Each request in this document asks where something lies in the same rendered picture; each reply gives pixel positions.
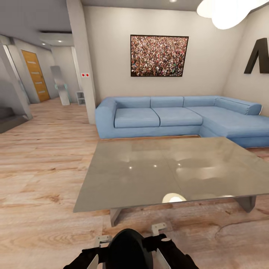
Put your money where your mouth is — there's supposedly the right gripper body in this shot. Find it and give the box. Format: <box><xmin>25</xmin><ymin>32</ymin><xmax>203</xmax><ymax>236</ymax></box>
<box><xmin>145</xmin><ymin>233</ymin><xmax>166</xmax><ymax>252</ymax></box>

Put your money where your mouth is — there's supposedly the cauldron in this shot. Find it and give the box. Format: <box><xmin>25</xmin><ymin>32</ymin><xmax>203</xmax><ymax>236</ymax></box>
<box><xmin>103</xmin><ymin>228</ymin><xmax>153</xmax><ymax>269</ymax></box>

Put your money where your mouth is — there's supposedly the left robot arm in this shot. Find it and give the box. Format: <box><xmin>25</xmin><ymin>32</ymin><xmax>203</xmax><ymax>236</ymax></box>
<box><xmin>63</xmin><ymin>235</ymin><xmax>113</xmax><ymax>269</ymax></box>

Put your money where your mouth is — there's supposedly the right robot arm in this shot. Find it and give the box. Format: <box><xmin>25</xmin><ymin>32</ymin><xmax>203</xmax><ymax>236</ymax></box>
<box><xmin>142</xmin><ymin>222</ymin><xmax>199</xmax><ymax>269</ymax></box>

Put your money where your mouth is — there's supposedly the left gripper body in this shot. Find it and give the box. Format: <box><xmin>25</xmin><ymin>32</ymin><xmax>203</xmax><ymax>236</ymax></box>
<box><xmin>96</xmin><ymin>247</ymin><xmax>110</xmax><ymax>263</ymax></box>

